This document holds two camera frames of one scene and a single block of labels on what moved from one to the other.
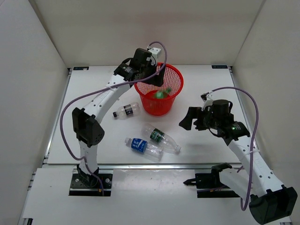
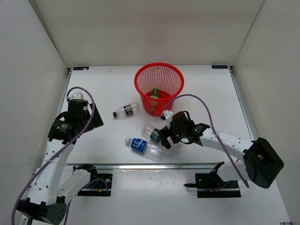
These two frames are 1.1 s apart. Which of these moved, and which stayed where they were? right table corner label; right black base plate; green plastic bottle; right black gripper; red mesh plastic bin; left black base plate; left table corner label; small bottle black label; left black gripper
Moved: green plastic bottle; left black gripper; right black gripper
Stayed: small bottle black label; red mesh plastic bin; left black base plate; right black base plate; right table corner label; left table corner label
